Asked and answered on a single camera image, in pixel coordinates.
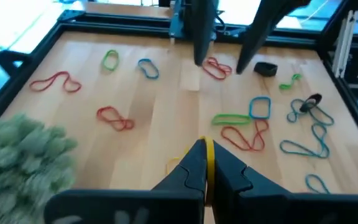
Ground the green plant in grey pot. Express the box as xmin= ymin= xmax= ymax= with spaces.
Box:
xmin=0 ymin=113 xmax=78 ymax=224

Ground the silver aluminium bracket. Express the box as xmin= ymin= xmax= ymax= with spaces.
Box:
xmin=333 ymin=9 xmax=358 ymax=79

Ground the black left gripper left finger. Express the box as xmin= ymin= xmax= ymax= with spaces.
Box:
xmin=44 ymin=138 xmax=208 ymax=224

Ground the black aluminium table frame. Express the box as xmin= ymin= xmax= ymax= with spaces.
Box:
xmin=0 ymin=0 xmax=358 ymax=153

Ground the teal rubber band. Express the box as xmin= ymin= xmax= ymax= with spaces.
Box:
xmin=286 ymin=98 xmax=335 ymax=127
xmin=279 ymin=123 xmax=331 ymax=159
xmin=248 ymin=95 xmax=272 ymax=120
xmin=305 ymin=173 xmax=331 ymax=195

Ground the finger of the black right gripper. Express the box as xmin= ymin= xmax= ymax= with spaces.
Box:
xmin=235 ymin=0 xmax=312 ymax=76
xmin=191 ymin=0 xmax=219 ymax=67

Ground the green rubber band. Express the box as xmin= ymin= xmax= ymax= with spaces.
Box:
xmin=211 ymin=113 xmax=252 ymax=127
xmin=101 ymin=49 xmax=120 ymax=72
xmin=278 ymin=73 xmax=303 ymax=91

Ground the thin black rubber band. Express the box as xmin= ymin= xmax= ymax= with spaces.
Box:
xmin=299 ymin=93 xmax=323 ymax=113

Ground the yellow rubber band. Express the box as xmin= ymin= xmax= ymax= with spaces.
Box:
xmin=165 ymin=135 xmax=216 ymax=208

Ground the red rubber band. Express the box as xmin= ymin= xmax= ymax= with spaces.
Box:
xmin=201 ymin=56 xmax=233 ymax=81
xmin=221 ymin=119 xmax=270 ymax=152
xmin=29 ymin=70 xmax=83 ymax=94
xmin=96 ymin=105 xmax=135 ymax=132

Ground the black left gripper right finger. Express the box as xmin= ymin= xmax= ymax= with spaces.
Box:
xmin=211 ymin=140 xmax=358 ymax=224

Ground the blue rubber band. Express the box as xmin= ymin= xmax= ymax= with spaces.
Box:
xmin=137 ymin=58 xmax=160 ymax=80

